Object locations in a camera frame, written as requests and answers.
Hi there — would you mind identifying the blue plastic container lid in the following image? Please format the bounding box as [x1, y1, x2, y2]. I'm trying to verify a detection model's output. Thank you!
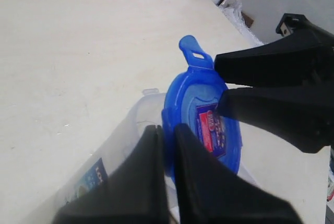
[161, 35, 242, 179]

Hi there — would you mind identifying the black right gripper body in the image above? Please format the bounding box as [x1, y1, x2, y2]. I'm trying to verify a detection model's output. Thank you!
[276, 13, 333, 49]

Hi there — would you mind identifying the crumpled plastic wrap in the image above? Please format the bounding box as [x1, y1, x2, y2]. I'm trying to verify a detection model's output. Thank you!
[211, 0, 264, 47]

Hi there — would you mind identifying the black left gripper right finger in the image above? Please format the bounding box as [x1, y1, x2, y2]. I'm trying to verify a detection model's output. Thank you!
[174, 124, 302, 223]

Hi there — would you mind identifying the clear plastic tea bottle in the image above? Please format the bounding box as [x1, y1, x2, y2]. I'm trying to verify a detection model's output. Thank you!
[22, 89, 165, 223]

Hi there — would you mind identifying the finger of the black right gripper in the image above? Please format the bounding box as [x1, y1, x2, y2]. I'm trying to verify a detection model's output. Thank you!
[214, 32, 333, 87]
[217, 84, 333, 153]

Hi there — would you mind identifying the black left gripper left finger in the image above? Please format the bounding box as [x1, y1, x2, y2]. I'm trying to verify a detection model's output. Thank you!
[53, 125, 169, 223]

